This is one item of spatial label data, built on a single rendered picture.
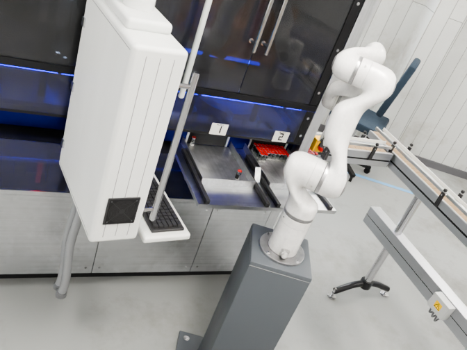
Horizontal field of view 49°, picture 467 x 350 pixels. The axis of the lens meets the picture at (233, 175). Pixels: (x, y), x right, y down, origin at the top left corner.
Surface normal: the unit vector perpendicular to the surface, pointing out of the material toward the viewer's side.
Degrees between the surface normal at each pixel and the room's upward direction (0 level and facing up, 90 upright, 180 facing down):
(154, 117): 90
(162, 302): 0
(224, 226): 90
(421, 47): 90
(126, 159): 90
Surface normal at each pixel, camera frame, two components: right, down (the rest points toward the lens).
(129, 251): 0.33, 0.58
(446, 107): -0.06, 0.50
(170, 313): 0.31, -0.81
